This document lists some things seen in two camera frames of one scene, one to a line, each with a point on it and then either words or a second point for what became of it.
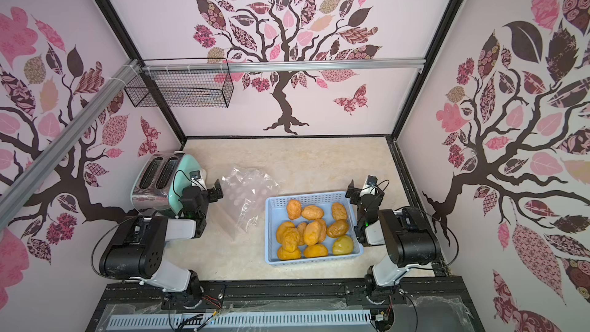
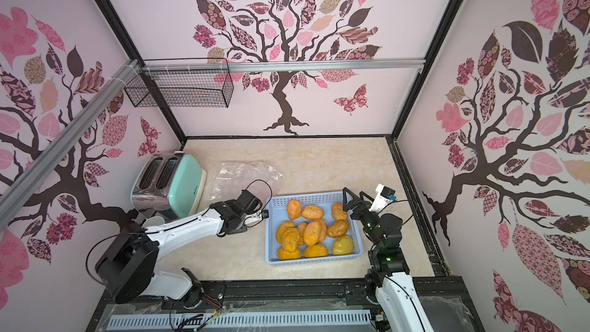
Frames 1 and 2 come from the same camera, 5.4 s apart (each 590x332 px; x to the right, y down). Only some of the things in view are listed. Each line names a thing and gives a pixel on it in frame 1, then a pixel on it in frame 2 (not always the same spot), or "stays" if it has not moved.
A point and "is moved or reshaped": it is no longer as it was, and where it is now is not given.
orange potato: x=293 y=208 stays
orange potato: x=312 y=212 stays
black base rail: x=431 y=304 stays
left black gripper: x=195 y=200 -> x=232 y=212
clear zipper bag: x=243 y=194 is moved or reshaped
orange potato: x=286 y=233 stays
